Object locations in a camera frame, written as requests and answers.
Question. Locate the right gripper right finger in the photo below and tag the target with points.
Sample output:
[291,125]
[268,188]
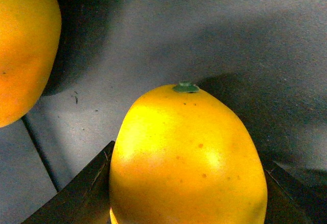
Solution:
[291,201]

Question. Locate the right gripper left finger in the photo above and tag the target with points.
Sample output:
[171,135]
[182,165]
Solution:
[85,199]

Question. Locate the orange yellow mango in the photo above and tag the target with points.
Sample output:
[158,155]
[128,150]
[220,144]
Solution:
[30,33]

